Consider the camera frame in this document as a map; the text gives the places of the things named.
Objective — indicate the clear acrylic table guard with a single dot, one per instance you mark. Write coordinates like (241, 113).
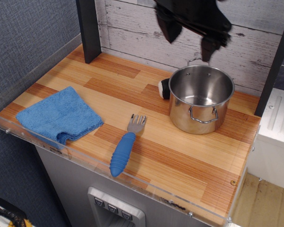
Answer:
(171, 178)

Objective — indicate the silver dispenser button panel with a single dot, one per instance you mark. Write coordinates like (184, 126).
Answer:
(116, 209)

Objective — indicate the stainless steel pot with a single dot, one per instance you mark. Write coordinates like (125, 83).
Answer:
(199, 97)

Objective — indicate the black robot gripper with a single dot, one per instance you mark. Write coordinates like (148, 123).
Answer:
(200, 16)

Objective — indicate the black vertical post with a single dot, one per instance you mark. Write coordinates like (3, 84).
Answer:
(271, 78)
(89, 29)

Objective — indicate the blue microfiber cloth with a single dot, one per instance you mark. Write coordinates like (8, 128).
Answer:
(60, 117)

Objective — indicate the black vertical post right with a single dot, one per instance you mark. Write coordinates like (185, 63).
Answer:
(271, 78)

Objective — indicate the blue-handled metal fork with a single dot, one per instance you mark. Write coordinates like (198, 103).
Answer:
(121, 155)

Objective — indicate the black and white sushi toy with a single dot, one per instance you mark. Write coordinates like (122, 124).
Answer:
(163, 87)

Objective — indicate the black vertical post left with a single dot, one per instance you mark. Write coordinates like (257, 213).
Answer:
(89, 29)

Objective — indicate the white toy sink unit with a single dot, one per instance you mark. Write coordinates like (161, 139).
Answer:
(266, 159)

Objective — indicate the yellow and black object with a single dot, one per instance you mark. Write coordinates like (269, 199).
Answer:
(12, 216)

